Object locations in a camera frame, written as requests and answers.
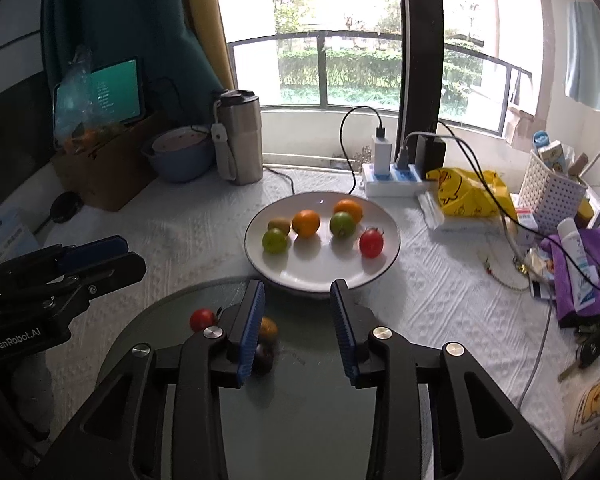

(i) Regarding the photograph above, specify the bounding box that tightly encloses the black charger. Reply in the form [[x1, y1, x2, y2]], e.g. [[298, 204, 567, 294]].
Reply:
[[415, 135, 447, 176]]

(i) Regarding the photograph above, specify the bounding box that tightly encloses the white mug with yellow print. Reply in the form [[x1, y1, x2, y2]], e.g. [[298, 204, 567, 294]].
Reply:
[[562, 360, 600, 466]]

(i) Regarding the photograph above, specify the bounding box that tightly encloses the black car key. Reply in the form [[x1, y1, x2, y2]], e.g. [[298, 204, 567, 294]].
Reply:
[[557, 330, 600, 383]]

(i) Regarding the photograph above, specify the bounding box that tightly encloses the black window post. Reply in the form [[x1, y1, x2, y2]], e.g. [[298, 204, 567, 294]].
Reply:
[[397, 0, 446, 171]]

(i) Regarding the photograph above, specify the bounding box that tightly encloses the white charger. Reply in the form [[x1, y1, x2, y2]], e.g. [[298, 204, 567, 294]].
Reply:
[[372, 127, 391, 178]]

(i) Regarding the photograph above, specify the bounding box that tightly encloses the clear plastic bag of oranges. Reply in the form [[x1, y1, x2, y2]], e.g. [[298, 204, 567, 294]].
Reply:
[[55, 45, 126, 153]]

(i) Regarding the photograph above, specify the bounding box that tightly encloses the white textured tablecloth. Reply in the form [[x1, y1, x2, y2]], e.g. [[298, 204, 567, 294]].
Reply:
[[0, 162, 600, 480]]

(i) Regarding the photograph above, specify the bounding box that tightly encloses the white cream tube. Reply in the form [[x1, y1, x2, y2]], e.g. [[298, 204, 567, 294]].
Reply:
[[556, 217, 598, 313]]

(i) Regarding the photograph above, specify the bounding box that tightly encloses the white power strip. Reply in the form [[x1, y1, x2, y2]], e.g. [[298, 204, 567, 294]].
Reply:
[[362, 160, 431, 198]]

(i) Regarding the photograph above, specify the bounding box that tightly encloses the white and blue carton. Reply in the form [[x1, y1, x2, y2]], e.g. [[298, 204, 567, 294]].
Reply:
[[537, 141, 568, 176]]

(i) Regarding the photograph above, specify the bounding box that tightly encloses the round grey placemat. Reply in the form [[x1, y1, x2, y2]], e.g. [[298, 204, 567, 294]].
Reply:
[[107, 276, 436, 480]]

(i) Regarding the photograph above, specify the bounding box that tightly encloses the light blue hanging towel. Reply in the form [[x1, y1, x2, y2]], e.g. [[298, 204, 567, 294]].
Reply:
[[565, 0, 600, 118]]

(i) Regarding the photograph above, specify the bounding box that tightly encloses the black round object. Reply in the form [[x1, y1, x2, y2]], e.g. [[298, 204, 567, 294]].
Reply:
[[50, 191, 83, 223]]

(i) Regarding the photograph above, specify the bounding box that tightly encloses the blue bowl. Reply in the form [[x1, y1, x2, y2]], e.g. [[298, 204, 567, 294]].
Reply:
[[141, 127, 216, 183]]

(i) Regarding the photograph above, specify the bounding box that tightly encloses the white plate with dark rim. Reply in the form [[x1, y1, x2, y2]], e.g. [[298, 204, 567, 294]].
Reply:
[[244, 191, 402, 297]]

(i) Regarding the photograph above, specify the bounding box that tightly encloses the balcony railing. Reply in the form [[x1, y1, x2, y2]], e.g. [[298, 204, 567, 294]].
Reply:
[[226, 30, 533, 136]]

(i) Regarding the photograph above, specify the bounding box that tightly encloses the black cherry tomato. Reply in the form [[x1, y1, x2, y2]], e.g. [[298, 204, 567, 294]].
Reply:
[[252, 341, 276, 376]]

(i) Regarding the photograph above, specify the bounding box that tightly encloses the pink bowl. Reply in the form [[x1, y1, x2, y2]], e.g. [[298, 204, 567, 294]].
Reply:
[[152, 126, 212, 156]]

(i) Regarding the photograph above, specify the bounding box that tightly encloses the white perforated basket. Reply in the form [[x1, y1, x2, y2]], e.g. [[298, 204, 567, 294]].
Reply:
[[519, 149, 588, 236]]

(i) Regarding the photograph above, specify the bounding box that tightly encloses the stainless steel tumbler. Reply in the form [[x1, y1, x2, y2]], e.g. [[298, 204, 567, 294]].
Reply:
[[212, 89, 264, 186]]

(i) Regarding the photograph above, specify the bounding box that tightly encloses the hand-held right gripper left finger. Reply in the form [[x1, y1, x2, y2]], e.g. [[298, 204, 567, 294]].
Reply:
[[45, 279, 267, 480]]

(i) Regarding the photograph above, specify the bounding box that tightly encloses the grey cable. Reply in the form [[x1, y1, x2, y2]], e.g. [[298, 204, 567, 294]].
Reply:
[[517, 285, 556, 408]]

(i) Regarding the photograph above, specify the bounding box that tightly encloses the brown cardboard box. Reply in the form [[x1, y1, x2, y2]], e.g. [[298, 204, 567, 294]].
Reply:
[[50, 115, 173, 212]]

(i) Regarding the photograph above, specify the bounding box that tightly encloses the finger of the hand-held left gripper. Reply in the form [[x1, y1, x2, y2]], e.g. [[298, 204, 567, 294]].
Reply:
[[55, 235, 129, 273], [62, 251, 147, 306]]

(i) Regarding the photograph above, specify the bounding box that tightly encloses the white tissue box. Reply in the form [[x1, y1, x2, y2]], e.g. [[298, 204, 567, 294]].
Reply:
[[0, 205, 46, 261]]

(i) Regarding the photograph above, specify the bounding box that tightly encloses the yellow plastic bag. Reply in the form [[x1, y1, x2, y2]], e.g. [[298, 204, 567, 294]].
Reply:
[[426, 167, 518, 221]]

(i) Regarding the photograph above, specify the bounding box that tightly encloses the tablet with green screen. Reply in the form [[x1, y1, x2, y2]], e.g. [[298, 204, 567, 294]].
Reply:
[[54, 57, 146, 133]]

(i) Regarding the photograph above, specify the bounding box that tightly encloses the small red cherry tomato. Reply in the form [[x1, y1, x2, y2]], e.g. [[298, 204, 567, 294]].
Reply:
[[189, 308, 217, 333]]

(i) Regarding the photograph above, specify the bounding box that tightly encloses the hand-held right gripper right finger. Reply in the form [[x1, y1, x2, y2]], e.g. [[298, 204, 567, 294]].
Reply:
[[330, 279, 563, 480]]

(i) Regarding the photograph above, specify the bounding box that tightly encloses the small white box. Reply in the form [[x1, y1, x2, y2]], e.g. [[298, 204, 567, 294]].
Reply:
[[515, 207, 538, 233]]

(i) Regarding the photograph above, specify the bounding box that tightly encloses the black charger cable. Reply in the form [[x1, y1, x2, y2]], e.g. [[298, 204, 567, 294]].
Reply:
[[340, 106, 387, 196]]

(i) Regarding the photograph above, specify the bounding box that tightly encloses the orange kumquat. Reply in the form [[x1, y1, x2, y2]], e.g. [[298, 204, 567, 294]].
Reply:
[[292, 209, 322, 239], [333, 199, 364, 221]]

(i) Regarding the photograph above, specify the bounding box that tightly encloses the teal curtain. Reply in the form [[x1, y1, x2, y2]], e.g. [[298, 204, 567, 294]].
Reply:
[[40, 0, 226, 126]]

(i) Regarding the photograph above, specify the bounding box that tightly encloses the yellow curtain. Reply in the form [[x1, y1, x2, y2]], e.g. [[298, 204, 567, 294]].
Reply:
[[180, 0, 238, 111]]

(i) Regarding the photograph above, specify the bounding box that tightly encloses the long black cable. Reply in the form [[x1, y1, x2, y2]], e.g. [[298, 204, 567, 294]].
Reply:
[[402, 120, 600, 286]]

